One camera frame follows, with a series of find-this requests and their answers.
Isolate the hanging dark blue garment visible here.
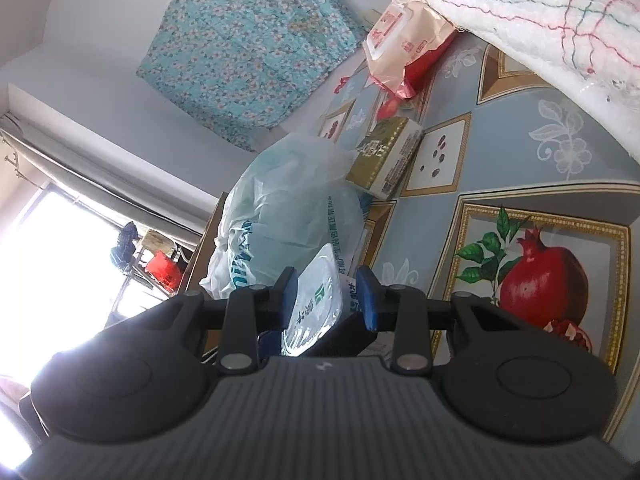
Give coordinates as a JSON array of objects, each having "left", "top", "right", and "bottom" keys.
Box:
[{"left": 111, "top": 222, "right": 139, "bottom": 269}]

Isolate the brown cardboard box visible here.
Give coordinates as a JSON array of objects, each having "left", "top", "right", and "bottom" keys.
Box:
[{"left": 187, "top": 191, "right": 232, "bottom": 293}]

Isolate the grey curtain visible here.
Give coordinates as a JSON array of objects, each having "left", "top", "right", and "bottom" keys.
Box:
[{"left": 0, "top": 112, "right": 221, "bottom": 250}]

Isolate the red plastic item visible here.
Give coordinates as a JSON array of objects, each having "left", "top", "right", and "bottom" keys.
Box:
[{"left": 145, "top": 250, "right": 184, "bottom": 291}]

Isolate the green gold carton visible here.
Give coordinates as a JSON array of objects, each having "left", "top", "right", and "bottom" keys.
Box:
[{"left": 345, "top": 116, "right": 426, "bottom": 200}]

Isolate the white plastic shopping bag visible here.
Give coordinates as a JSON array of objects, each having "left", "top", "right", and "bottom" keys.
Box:
[{"left": 200, "top": 132, "right": 371, "bottom": 301}]

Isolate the red white wet wipes pack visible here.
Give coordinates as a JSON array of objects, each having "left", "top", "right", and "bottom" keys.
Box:
[{"left": 362, "top": 0, "right": 458, "bottom": 101}]

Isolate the teal floral cloth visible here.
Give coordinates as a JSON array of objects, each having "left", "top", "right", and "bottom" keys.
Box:
[{"left": 136, "top": 0, "right": 370, "bottom": 154}]

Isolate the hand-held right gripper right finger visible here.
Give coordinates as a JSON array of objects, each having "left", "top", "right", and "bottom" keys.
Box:
[{"left": 356, "top": 266, "right": 541, "bottom": 375}]

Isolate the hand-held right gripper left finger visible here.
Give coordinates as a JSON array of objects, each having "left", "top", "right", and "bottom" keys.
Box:
[{"left": 149, "top": 266, "right": 301, "bottom": 373}]

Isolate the white stitched quilt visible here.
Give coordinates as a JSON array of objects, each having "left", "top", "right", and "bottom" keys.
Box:
[{"left": 369, "top": 0, "right": 640, "bottom": 163}]

